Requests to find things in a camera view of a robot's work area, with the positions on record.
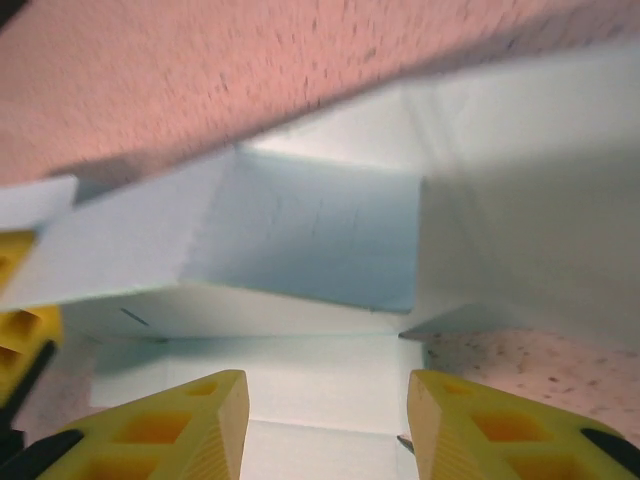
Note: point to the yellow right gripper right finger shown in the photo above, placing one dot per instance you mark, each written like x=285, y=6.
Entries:
x=500, y=440

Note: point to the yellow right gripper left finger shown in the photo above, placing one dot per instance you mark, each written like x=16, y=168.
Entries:
x=190, y=435

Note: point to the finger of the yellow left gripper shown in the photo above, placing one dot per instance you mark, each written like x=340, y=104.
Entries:
x=25, y=345
x=12, y=255

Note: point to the teal paper box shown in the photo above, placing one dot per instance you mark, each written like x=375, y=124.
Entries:
x=310, y=235

